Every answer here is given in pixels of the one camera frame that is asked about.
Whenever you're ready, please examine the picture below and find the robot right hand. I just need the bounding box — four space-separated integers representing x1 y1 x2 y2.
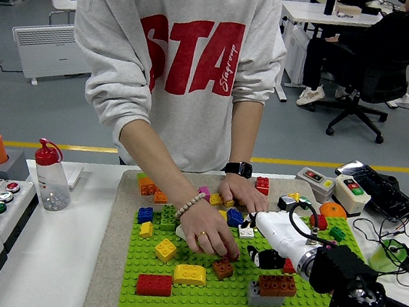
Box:
235 205 324 279

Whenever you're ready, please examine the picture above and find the person's right hand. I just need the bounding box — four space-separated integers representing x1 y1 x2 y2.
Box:
173 195 248 263

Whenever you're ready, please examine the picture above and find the person's left hand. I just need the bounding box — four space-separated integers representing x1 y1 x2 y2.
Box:
214 170 274 217

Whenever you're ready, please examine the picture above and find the dark brown brick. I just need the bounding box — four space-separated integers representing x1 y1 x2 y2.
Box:
274 272 300 299

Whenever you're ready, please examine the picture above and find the green translucent cup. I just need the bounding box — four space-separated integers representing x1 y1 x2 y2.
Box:
369 235 408 276

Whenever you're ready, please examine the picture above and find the red tall brick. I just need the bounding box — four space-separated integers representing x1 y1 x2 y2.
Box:
253 175 272 197

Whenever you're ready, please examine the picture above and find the black smartwatch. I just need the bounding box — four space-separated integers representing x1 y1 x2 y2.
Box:
220 158 255 181

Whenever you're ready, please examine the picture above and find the black slope brick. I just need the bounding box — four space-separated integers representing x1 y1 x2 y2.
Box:
276 194 298 215

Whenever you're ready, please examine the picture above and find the blue brick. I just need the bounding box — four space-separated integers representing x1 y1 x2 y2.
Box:
135 205 156 227
224 207 246 229

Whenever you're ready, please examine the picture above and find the lime green tall brick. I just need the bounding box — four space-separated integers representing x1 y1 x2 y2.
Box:
158 203 180 234

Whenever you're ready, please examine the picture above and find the large yellow brick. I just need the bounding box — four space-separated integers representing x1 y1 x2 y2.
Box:
151 236 180 265

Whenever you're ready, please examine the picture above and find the yellow curved brick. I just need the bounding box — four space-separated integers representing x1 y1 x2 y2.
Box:
171 261 209 290

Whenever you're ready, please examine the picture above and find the small orange brick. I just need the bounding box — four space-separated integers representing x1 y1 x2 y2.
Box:
151 190 170 207

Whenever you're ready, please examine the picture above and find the orange fruit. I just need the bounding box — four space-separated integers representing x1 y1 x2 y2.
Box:
318 200 350 220

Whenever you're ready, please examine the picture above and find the orange-brown brick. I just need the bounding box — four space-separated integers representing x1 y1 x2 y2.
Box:
255 273 280 299

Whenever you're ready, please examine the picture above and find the dark green brick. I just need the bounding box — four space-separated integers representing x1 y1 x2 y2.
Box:
327 224 349 244

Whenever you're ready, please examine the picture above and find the grey push-button box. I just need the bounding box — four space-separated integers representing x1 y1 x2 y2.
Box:
291 164 340 207

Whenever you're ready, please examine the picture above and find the orange long brick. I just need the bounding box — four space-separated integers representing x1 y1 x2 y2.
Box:
137 175 159 199

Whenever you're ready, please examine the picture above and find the grey long brick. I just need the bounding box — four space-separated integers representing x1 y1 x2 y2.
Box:
244 279 288 307

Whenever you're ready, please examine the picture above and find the red long brick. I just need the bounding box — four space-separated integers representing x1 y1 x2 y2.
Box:
134 270 175 301

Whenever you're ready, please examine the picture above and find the beige push-button box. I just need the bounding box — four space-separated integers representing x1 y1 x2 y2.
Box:
329 173 374 222

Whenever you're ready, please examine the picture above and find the standing person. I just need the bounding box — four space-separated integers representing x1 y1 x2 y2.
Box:
40 0 303 267

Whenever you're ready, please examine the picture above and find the grey-brown mat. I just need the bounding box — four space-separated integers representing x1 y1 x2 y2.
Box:
81 147 401 307

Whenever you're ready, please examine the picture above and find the black handheld controller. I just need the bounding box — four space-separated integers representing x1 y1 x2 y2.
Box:
328 156 409 226

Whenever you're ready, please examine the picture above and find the white flat panel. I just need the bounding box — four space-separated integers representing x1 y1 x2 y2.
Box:
55 160 85 192

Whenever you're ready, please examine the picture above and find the clear bottle red cap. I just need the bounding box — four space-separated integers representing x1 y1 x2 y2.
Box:
25 136 81 215

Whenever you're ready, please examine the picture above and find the black office chair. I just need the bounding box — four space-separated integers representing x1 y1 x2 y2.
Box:
303 0 409 149

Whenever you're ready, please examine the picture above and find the white desk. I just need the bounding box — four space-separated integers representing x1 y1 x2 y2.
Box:
266 0 384 117

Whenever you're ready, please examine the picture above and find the grey block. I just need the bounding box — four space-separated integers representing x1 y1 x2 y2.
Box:
0 147 35 188

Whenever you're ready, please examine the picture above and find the black bottle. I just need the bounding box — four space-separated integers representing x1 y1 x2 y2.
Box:
323 0 338 18

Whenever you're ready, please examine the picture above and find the tan wooden block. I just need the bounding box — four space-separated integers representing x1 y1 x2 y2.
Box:
334 2 364 18

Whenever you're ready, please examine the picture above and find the white panel heater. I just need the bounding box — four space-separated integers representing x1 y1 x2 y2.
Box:
4 14 100 95

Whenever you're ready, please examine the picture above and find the bead bracelet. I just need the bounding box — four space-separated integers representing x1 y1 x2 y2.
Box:
173 188 208 223

